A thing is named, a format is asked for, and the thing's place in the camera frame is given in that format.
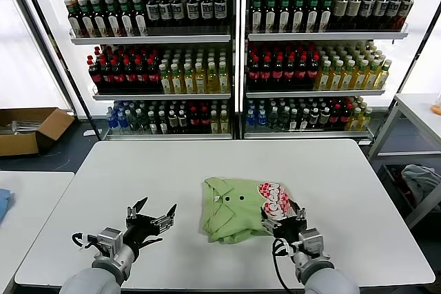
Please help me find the black storage crate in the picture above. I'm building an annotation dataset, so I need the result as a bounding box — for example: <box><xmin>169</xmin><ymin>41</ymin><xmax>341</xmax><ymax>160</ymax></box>
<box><xmin>378</xmin><ymin>164</ymin><xmax>416</xmax><ymax>221</ymax></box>

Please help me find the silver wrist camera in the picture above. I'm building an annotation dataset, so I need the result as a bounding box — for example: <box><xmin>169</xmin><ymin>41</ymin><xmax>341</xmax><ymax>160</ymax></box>
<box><xmin>96</xmin><ymin>227</ymin><xmax>123</xmax><ymax>257</ymax></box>
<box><xmin>298</xmin><ymin>227</ymin><xmax>325</xmax><ymax>255</ymax></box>

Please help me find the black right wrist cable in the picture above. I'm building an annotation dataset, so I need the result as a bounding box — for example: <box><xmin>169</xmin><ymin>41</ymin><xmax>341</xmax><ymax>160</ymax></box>
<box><xmin>271</xmin><ymin>237</ymin><xmax>297</xmax><ymax>290</ymax></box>

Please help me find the clear plastic packaging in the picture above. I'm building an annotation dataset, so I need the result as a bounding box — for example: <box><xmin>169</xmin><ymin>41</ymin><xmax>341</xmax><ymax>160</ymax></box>
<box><xmin>0</xmin><ymin>120</ymin><xmax>42</xmax><ymax>135</ymax></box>

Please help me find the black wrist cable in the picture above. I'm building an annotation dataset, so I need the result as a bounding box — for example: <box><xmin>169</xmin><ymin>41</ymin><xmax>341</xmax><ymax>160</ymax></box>
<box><xmin>271</xmin><ymin>237</ymin><xmax>297</xmax><ymax>290</ymax></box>
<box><xmin>71</xmin><ymin>231</ymin><xmax>101</xmax><ymax>250</ymax></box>

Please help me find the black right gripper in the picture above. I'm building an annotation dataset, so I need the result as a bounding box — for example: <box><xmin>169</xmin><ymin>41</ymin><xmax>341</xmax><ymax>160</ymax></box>
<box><xmin>260</xmin><ymin>200</ymin><xmax>308</xmax><ymax>244</ymax></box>

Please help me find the white cap dark label bottle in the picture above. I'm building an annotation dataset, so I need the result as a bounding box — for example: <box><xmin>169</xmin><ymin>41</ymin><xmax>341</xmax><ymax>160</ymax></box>
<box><xmin>147</xmin><ymin>0</ymin><xmax>162</xmax><ymax>29</ymax></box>
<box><xmin>360</xmin><ymin>0</ymin><xmax>377</xmax><ymax>30</ymax></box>
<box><xmin>373</xmin><ymin>0</ymin><xmax>391</xmax><ymax>30</ymax></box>
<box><xmin>387</xmin><ymin>0</ymin><xmax>404</xmax><ymax>30</ymax></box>
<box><xmin>172</xmin><ymin>0</ymin><xmax>187</xmax><ymax>28</ymax></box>
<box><xmin>201</xmin><ymin>0</ymin><xmax>216</xmax><ymax>28</ymax></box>
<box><xmin>214</xmin><ymin>0</ymin><xmax>228</xmax><ymax>28</ymax></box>
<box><xmin>159</xmin><ymin>0</ymin><xmax>174</xmax><ymax>28</ymax></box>
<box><xmin>399</xmin><ymin>0</ymin><xmax>417</xmax><ymax>29</ymax></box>
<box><xmin>187</xmin><ymin>0</ymin><xmax>201</xmax><ymax>28</ymax></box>

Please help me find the white metal frame table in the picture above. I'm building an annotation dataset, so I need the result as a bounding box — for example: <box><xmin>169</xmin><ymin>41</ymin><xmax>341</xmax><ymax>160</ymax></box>
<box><xmin>367</xmin><ymin>92</ymin><xmax>441</xmax><ymax>230</ymax></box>

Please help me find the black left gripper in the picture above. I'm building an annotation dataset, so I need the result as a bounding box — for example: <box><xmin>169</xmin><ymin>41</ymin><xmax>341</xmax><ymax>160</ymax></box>
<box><xmin>124</xmin><ymin>197</ymin><xmax>178</xmax><ymax>251</ymax></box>

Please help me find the blue cloth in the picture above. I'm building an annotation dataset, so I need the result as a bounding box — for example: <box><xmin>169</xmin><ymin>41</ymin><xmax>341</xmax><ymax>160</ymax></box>
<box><xmin>0</xmin><ymin>187</ymin><xmax>14</xmax><ymax>226</ymax></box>

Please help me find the black slanted pole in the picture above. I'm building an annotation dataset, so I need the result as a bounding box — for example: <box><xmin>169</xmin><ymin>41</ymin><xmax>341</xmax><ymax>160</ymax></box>
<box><xmin>373</xmin><ymin>6</ymin><xmax>441</xmax><ymax>147</ymax></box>
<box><xmin>15</xmin><ymin>0</ymin><xmax>104</xmax><ymax>140</ymax></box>

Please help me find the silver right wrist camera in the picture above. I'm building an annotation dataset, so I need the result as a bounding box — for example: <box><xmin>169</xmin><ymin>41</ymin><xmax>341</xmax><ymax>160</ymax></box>
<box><xmin>298</xmin><ymin>227</ymin><xmax>325</xmax><ymax>255</ymax></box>

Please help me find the red cap cola bottle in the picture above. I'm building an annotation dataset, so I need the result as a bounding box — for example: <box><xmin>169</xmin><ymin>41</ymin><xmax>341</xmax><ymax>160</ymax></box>
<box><xmin>329</xmin><ymin>103</ymin><xmax>342</xmax><ymax>130</ymax></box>
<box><xmin>112</xmin><ymin>59</ymin><xmax>126</xmax><ymax>91</ymax></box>
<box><xmin>296</xmin><ymin>54</ymin><xmax>309</xmax><ymax>89</ymax></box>
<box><xmin>248</xmin><ymin>54</ymin><xmax>262</xmax><ymax>90</ymax></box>
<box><xmin>201</xmin><ymin>106</ymin><xmax>212</xmax><ymax>134</ymax></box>
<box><xmin>123</xmin><ymin>59</ymin><xmax>138</xmax><ymax>91</ymax></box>
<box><xmin>340</xmin><ymin>103</ymin><xmax>352</xmax><ymax>130</ymax></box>
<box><xmin>189</xmin><ymin>106</ymin><xmax>201</xmax><ymax>134</ymax></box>
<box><xmin>136</xmin><ymin>59</ymin><xmax>150</xmax><ymax>90</ymax></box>
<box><xmin>147</xmin><ymin>59</ymin><xmax>162</xmax><ymax>90</ymax></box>
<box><xmin>88</xmin><ymin>59</ymin><xmax>103</xmax><ymax>91</ymax></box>
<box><xmin>307</xmin><ymin>54</ymin><xmax>320</xmax><ymax>88</ymax></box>
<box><xmin>260</xmin><ymin>54</ymin><xmax>274</xmax><ymax>90</ymax></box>
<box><xmin>285</xmin><ymin>54</ymin><xmax>297</xmax><ymax>90</ymax></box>
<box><xmin>272</xmin><ymin>54</ymin><xmax>286</xmax><ymax>90</ymax></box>
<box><xmin>100</xmin><ymin>59</ymin><xmax>114</xmax><ymax>91</ymax></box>

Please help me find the green polo shirt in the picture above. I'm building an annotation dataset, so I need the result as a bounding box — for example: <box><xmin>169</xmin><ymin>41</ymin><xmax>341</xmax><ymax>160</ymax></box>
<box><xmin>198</xmin><ymin>176</ymin><xmax>300</xmax><ymax>245</ymax></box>

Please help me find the grey cloth pile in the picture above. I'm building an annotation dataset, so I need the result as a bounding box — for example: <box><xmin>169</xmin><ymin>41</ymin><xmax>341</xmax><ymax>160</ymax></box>
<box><xmin>401</xmin><ymin>164</ymin><xmax>441</xmax><ymax>212</ymax></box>

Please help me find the yellow drink bottle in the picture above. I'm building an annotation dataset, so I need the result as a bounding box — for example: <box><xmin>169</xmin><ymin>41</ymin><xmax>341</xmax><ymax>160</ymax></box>
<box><xmin>329</xmin><ymin>60</ymin><xmax>345</xmax><ymax>92</ymax></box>
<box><xmin>184</xmin><ymin>62</ymin><xmax>197</xmax><ymax>94</ymax></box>
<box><xmin>207</xmin><ymin>61</ymin><xmax>221</xmax><ymax>94</ymax></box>
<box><xmin>171</xmin><ymin>63</ymin><xmax>185</xmax><ymax>94</ymax></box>
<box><xmin>210</xmin><ymin>109</ymin><xmax>221</xmax><ymax>134</ymax></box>
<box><xmin>159</xmin><ymin>63</ymin><xmax>173</xmax><ymax>94</ymax></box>
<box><xmin>375</xmin><ymin>59</ymin><xmax>393</xmax><ymax>90</ymax></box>
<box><xmin>195</xmin><ymin>62</ymin><xmax>209</xmax><ymax>94</ymax></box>
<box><xmin>315</xmin><ymin>60</ymin><xmax>334</xmax><ymax>92</ymax></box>
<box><xmin>353</xmin><ymin>60</ymin><xmax>370</xmax><ymax>91</ymax></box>
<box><xmin>220</xmin><ymin>109</ymin><xmax>231</xmax><ymax>134</ymax></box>
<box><xmin>358</xmin><ymin>107</ymin><xmax>375</xmax><ymax>132</ymax></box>
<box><xmin>365</xmin><ymin>59</ymin><xmax>382</xmax><ymax>91</ymax></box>
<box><xmin>340</xmin><ymin>60</ymin><xmax>358</xmax><ymax>92</ymax></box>
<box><xmin>346</xmin><ymin>107</ymin><xmax>362</xmax><ymax>132</ymax></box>
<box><xmin>218</xmin><ymin>61</ymin><xmax>231</xmax><ymax>94</ymax></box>

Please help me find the brown cardboard box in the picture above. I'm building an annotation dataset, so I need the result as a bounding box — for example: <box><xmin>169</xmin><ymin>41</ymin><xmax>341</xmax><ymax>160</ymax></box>
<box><xmin>0</xmin><ymin>107</ymin><xmax>76</xmax><ymax>156</ymax></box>

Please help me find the green cap tea bottle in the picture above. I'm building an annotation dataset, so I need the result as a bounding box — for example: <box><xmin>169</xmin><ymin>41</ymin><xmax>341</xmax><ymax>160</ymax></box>
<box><xmin>92</xmin><ymin>0</ymin><xmax>110</xmax><ymax>38</ymax></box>
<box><xmin>105</xmin><ymin>0</ymin><xmax>122</xmax><ymax>38</ymax></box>
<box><xmin>320</xmin><ymin>0</ymin><xmax>336</xmax><ymax>32</ymax></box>
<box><xmin>293</xmin><ymin>0</ymin><xmax>307</xmax><ymax>33</ymax></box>
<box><xmin>119</xmin><ymin>0</ymin><xmax>135</xmax><ymax>37</ymax></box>
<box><xmin>79</xmin><ymin>0</ymin><xmax>97</xmax><ymax>38</ymax></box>
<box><xmin>133</xmin><ymin>0</ymin><xmax>149</xmax><ymax>37</ymax></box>
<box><xmin>307</xmin><ymin>0</ymin><xmax>322</xmax><ymax>32</ymax></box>
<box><xmin>264</xmin><ymin>0</ymin><xmax>279</xmax><ymax>33</ymax></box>
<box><xmin>250</xmin><ymin>0</ymin><xmax>265</xmax><ymax>33</ymax></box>
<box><xmin>278</xmin><ymin>0</ymin><xmax>294</xmax><ymax>33</ymax></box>
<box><xmin>68</xmin><ymin>0</ymin><xmax>83</xmax><ymax>38</ymax></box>

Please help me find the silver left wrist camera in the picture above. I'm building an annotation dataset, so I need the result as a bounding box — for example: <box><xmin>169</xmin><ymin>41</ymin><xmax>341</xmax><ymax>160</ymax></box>
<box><xmin>96</xmin><ymin>227</ymin><xmax>123</xmax><ymax>257</ymax></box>

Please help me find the grey metal shelving unit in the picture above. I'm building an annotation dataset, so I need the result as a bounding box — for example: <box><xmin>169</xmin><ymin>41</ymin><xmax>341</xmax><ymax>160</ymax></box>
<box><xmin>45</xmin><ymin>0</ymin><xmax>242</xmax><ymax>140</ymax></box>
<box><xmin>240</xmin><ymin>0</ymin><xmax>435</xmax><ymax>145</ymax></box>

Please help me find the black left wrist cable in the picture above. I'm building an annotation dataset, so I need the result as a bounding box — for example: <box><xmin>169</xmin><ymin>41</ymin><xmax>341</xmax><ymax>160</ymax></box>
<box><xmin>71</xmin><ymin>231</ymin><xmax>101</xmax><ymax>250</ymax></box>

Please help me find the white cap tan label bottle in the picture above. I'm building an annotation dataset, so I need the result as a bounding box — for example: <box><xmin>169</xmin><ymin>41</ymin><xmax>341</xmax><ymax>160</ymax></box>
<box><xmin>177</xmin><ymin>109</ymin><xmax>189</xmax><ymax>134</ymax></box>
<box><xmin>333</xmin><ymin>0</ymin><xmax>349</xmax><ymax>30</ymax></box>
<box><xmin>309</xmin><ymin>107</ymin><xmax>321</xmax><ymax>129</ymax></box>
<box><xmin>167</xmin><ymin>109</ymin><xmax>179</xmax><ymax>134</ymax></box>
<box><xmin>319</xmin><ymin>107</ymin><xmax>331</xmax><ymax>129</ymax></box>
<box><xmin>346</xmin><ymin>0</ymin><xmax>364</xmax><ymax>30</ymax></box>

